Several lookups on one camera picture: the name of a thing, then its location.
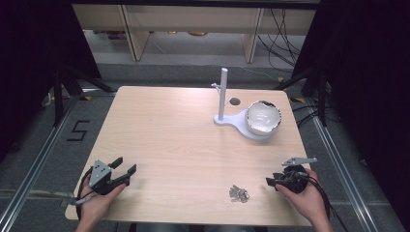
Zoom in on silver cable plug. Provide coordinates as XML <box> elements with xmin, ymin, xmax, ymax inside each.
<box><xmin>69</xmin><ymin>195</ymin><xmax>95</xmax><ymax>208</ymax></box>

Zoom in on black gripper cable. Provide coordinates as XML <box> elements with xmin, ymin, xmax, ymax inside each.
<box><xmin>74</xmin><ymin>166</ymin><xmax>95</xmax><ymax>221</ymax></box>
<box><xmin>303</xmin><ymin>172</ymin><xmax>351</xmax><ymax>232</ymax></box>

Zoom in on white stand with pole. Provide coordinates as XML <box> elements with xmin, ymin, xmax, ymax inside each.
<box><xmin>210</xmin><ymin>67</ymin><xmax>282</xmax><ymax>142</ymax></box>

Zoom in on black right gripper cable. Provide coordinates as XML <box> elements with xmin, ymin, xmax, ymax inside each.
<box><xmin>303</xmin><ymin>172</ymin><xmax>351</xmax><ymax>232</ymax></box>

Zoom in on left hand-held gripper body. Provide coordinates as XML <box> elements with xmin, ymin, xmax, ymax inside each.
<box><xmin>88</xmin><ymin>159</ymin><xmax>131</xmax><ymax>196</ymax></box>

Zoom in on person's left hand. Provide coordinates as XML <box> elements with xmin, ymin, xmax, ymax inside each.
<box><xmin>78</xmin><ymin>182</ymin><xmax>127</xmax><ymax>224</ymax></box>

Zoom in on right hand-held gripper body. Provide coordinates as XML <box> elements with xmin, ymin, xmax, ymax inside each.
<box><xmin>278</xmin><ymin>157</ymin><xmax>318</xmax><ymax>194</ymax></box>

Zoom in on black floor cables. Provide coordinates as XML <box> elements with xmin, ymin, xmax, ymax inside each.
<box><xmin>256</xmin><ymin>8</ymin><xmax>307</xmax><ymax>74</ymax></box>

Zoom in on person's right hand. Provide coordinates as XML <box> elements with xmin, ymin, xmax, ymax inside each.
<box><xmin>276</xmin><ymin>168</ymin><xmax>329</xmax><ymax>223</ymax></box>

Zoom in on dark curtain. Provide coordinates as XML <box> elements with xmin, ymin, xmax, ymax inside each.
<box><xmin>291</xmin><ymin>0</ymin><xmax>410</xmax><ymax>223</ymax></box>
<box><xmin>0</xmin><ymin>0</ymin><xmax>102</xmax><ymax>162</ymax></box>

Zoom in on black tripod stand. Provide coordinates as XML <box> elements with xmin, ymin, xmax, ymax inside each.
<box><xmin>273</xmin><ymin>65</ymin><xmax>329</xmax><ymax>128</ymax></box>
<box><xmin>52</xmin><ymin>63</ymin><xmax>114</xmax><ymax>128</ymax></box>

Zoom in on light wooden desk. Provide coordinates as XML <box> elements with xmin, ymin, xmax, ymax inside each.
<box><xmin>72</xmin><ymin>3</ymin><xmax>317</xmax><ymax>65</ymax></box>

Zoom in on aluminium floor rail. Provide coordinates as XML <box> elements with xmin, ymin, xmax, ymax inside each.
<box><xmin>0</xmin><ymin>94</ymin><xmax>81</xmax><ymax>232</ymax></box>
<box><xmin>309</xmin><ymin>110</ymin><xmax>380</xmax><ymax>232</ymax></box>

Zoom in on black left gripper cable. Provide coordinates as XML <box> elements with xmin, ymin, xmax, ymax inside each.
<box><xmin>74</xmin><ymin>166</ymin><xmax>95</xmax><ymax>221</ymax></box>

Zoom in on bunch of silver keys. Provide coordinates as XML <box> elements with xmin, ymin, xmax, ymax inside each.
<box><xmin>228</xmin><ymin>184</ymin><xmax>251</xmax><ymax>204</ymax></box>

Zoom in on white bowl with dark rim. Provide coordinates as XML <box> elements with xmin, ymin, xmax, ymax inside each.
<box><xmin>246</xmin><ymin>100</ymin><xmax>282</xmax><ymax>136</ymax></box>

